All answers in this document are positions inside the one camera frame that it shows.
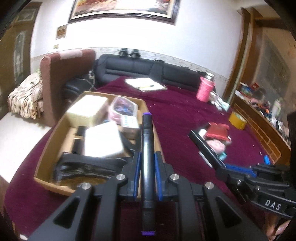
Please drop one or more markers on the black leather headboard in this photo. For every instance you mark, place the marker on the black leather headboard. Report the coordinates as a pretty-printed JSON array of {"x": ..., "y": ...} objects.
[{"x": 109, "y": 67}]

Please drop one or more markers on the black marker white cap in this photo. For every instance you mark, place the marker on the black marker white cap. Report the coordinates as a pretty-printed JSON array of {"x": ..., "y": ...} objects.
[{"x": 208, "y": 155}]

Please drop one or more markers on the patterned beige blanket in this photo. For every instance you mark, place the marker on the patterned beige blanket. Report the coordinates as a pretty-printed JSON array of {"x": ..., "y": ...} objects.
[{"x": 27, "y": 99}]

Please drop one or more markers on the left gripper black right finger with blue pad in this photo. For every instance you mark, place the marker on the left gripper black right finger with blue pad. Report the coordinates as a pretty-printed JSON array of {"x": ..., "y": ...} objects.
[{"x": 202, "y": 213}]

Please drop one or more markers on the teal white box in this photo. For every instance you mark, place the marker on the teal white box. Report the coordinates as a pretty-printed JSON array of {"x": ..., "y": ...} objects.
[{"x": 223, "y": 156}]

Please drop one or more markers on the white open notebook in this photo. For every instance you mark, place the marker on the white open notebook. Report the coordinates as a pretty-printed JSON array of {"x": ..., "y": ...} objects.
[{"x": 145, "y": 84}]

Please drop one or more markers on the brown cardboard box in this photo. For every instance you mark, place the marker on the brown cardboard box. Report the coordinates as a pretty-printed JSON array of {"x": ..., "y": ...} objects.
[{"x": 62, "y": 139}]

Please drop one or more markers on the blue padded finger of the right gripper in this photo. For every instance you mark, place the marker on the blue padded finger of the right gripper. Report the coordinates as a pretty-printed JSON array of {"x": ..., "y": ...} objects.
[{"x": 224, "y": 171}]

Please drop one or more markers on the person's right hand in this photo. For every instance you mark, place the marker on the person's right hand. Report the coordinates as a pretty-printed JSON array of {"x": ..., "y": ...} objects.
[{"x": 272, "y": 232}]

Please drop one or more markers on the black marker purple cap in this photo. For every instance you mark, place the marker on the black marker purple cap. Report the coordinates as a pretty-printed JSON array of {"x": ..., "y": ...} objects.
[{"x": 147, "y": 178}]

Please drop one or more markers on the red foil snack packet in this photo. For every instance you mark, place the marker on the red foil snack packet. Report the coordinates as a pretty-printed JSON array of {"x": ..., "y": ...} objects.
[{"x": 217, "y": 131}]

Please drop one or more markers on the pink knitted sleeve bottle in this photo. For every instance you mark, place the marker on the pink knitted sleeve bottle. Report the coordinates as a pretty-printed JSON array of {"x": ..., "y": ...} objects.
[{"x": 207, "y": 84}]

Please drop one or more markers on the white green printed box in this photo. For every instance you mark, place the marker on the white green printed box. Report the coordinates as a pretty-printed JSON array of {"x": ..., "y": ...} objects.
[{"x": 89, "y": 111}]

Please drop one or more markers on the wooden side shelf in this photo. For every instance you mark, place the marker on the wooden side shelf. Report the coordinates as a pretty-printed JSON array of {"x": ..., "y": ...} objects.
[{"x": 262, "y": 84}]

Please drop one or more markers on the white cloth bundle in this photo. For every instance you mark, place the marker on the white cloth bundle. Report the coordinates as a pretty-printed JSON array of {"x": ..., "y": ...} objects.
[{"x": 217, "y": 101}]

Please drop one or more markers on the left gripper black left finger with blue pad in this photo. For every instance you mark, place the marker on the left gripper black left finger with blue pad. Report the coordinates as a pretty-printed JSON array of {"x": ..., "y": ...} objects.
[{"x": 92, "y": 212}]

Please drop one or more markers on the yellow packing tape roll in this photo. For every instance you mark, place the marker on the yellow packing tape roll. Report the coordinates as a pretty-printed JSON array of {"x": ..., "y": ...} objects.
[{"x": 237, "y": 120}]

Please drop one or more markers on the brown armchair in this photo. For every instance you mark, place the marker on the brown armchair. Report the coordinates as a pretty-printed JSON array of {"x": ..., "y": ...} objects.
[{"x": 56, "y": 69}]

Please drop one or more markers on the pink white pouch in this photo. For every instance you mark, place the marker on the pink white pouch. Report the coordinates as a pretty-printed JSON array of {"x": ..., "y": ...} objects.
[{"x": 123, "y": 112}]

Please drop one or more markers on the framed wall picture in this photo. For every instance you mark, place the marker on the framed wall picture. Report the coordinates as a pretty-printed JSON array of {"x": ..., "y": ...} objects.
[{"x": 162, "y": 11}]

